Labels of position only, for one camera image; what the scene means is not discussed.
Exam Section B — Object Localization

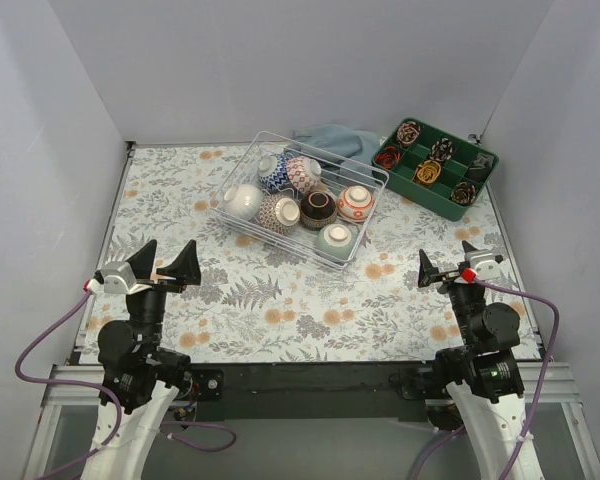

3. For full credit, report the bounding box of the plain white ribbed bowl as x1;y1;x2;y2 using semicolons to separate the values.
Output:
223;184;264;221

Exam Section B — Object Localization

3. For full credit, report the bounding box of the brown floral pattern bowl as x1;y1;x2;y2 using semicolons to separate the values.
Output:
259;194;300;236

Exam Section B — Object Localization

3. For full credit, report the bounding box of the red diamond pattern bowl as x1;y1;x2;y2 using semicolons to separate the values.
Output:
286;156;322;195

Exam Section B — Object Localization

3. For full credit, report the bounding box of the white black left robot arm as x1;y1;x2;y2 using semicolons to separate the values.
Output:
81;240;201;479

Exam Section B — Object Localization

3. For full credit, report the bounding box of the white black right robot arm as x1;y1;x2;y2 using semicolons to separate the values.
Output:
418;241;544;479

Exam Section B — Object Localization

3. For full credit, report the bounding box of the floral patterned table mat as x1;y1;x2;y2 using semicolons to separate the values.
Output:
78;144;544;365

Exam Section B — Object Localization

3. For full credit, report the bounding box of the dark floral rolled tie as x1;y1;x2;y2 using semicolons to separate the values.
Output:
450;181;477;206

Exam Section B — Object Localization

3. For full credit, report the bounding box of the green compartment tray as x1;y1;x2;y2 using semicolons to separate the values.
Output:
372;118;499;221

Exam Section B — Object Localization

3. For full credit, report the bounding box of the grey folded cloth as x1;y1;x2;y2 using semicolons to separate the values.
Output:
466;152;495;182

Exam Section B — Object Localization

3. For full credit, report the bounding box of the yellow rolled tie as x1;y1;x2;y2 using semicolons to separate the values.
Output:
414;160;442;187

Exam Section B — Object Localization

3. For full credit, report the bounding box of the pale green bowl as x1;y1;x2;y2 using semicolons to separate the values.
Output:
314;223;355;262

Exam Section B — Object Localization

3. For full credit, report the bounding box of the black white rolled tie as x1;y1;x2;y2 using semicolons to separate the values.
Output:
428;137;455;163

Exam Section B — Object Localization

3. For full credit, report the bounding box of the orange white floral bowl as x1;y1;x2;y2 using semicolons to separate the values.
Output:
336;185;375;223

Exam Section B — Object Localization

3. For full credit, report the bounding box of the red black rolled tie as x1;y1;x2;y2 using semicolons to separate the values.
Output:
375;145;401;170

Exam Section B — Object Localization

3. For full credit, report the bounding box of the black glazed bowl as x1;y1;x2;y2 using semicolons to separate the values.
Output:
300;191;338;230

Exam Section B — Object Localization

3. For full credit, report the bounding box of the brown patterned rolled tie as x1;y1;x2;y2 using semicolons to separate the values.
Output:
395;120;422;148

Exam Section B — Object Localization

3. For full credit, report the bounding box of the blue white zigzag bowl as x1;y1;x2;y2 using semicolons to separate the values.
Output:
258;153;291;194

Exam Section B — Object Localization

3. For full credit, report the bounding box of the light blue cloth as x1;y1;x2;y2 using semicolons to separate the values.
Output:
293;125;380;182

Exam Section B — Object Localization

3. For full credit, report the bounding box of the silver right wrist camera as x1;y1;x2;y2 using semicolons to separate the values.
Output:
456;250;504;284

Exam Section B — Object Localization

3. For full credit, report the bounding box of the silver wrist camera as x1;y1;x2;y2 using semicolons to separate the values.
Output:
83;262;150;295
456;250;504;284

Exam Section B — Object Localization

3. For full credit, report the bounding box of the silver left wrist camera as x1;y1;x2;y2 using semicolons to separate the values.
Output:
83;262;150;295

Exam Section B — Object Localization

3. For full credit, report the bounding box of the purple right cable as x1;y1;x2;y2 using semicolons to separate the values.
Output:
409;277;561;480

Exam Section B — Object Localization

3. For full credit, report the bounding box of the purple cable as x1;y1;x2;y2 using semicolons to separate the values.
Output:
409;277;561;480
14;288;237;480

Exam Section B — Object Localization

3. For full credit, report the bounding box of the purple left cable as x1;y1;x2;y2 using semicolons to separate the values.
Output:
14;288;237;480

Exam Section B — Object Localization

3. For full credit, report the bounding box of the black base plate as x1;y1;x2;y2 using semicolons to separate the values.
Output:
69;357;461;421

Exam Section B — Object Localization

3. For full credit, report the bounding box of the white wire dish rack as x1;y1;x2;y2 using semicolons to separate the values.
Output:
214;131;389;269

